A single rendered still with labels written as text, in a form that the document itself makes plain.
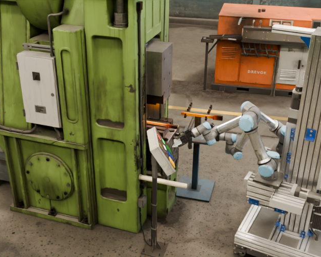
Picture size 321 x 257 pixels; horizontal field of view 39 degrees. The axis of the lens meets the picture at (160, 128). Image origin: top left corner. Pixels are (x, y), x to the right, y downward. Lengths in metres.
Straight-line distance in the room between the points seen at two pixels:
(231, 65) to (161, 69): 3.80
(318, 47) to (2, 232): 3.32
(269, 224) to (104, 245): 1.56
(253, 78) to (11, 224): 4.56
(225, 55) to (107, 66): 3.95
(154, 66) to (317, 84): 1.32
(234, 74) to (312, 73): 4.06
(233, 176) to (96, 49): 2.42
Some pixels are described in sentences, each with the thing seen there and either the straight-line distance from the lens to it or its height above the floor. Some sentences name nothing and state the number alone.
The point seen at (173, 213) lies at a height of 0.00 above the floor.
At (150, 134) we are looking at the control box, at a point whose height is 1.18.
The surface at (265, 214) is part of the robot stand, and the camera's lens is 4.49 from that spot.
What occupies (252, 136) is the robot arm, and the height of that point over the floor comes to 1.25.
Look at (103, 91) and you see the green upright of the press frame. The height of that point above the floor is 1.43.
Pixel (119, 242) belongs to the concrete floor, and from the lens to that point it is 4.40.
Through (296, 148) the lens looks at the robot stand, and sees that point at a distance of 3.89.
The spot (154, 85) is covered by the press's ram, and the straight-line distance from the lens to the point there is 3.89.
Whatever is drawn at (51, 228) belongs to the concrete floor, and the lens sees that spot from 4.65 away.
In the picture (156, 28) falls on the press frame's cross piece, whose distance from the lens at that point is 4.00.
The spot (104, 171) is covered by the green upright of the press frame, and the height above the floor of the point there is 0.61.
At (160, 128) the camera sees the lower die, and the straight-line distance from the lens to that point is 4.18.
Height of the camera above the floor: 2.93
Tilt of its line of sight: 28 degrees down
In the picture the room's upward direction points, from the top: straight up
